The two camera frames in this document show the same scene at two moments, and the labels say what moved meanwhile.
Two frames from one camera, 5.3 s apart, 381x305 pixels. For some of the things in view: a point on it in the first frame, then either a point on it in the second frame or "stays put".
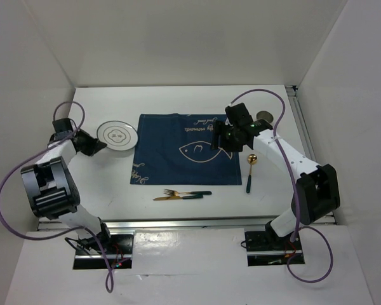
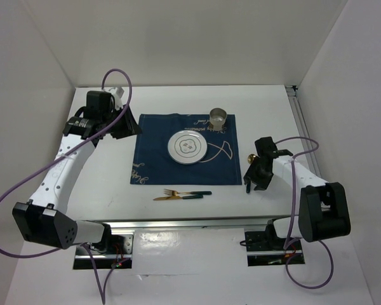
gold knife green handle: [176, 197] stays put
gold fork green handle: [175, 193] stays put
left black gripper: [94, 145] → [130, 126]
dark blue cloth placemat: [176, 149] stays put
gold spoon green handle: [252, 159] stays put
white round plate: [117, 135] → [187, 147]
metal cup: [265, 115] → [218, 117]
